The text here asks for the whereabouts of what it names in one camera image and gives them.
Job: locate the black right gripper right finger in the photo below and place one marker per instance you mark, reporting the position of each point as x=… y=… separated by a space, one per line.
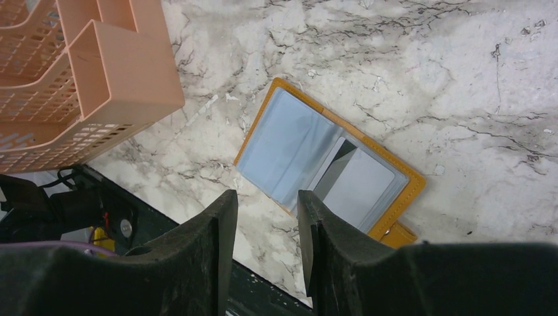
x=347 y=272

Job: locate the yellow leather card holder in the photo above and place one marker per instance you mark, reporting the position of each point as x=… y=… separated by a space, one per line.
x=295 y=143

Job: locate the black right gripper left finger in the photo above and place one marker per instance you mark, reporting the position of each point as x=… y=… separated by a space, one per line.
x=185 y=271

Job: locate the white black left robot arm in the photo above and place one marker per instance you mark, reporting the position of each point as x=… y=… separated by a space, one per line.
x=32 y=215

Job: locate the white card with black stripe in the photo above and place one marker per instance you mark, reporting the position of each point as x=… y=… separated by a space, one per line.
x=355 y=184

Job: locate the pink plastic desk organizer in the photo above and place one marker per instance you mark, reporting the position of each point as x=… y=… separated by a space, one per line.
x=79 y=77

